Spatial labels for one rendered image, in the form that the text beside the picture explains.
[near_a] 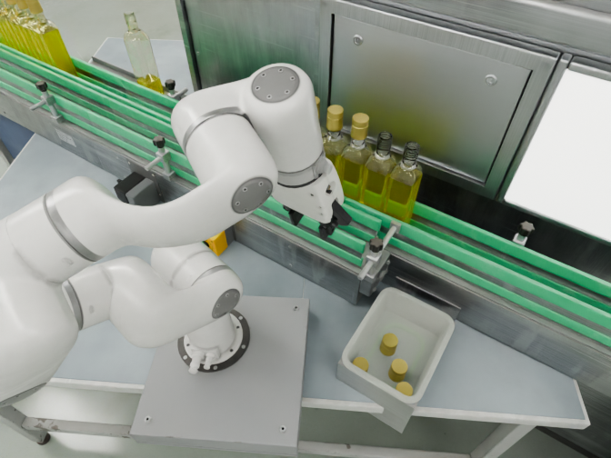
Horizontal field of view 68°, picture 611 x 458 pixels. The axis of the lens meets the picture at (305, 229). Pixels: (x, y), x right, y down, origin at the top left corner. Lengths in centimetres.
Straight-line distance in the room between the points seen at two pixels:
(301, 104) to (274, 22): 73
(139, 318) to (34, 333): 20
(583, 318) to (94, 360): 103
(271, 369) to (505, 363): 52
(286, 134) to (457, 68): 55
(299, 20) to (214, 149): 73
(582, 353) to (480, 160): 44
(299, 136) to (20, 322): 32
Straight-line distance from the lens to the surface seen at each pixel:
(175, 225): 43
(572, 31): 89
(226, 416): 95
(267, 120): 46
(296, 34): 115
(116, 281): 70
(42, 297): 50
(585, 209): 106
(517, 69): 93
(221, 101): 48
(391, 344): 101
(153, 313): 66
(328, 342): 107
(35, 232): 49
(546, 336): 108
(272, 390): 95
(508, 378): 112
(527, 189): 105
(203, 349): 97
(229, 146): 43
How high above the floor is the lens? 170
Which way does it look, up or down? 49 degrees down
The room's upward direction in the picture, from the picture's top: straight up
